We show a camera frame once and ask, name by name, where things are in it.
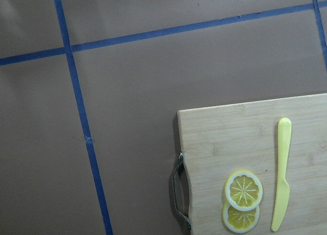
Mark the bamboo cutting board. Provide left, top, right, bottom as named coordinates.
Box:
left=178, top=94, right=326, bottom=234

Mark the upper lemon slice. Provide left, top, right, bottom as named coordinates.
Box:
left=224, top=170, right=263, bottom=212

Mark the lemon slice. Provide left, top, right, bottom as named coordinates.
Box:
left=222, top=201, right=260, bottom=233
left=224, top=170, right=263, bottom=212

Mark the yellow plastic knife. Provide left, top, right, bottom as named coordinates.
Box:
left=271, top=117, right=292, bottom=232

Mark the lower lemon slice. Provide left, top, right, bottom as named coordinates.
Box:
left=222, top=201, right=260, bottom=233

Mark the black board handle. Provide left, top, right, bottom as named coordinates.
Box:
left=171, top=152, right=192, bottom=230

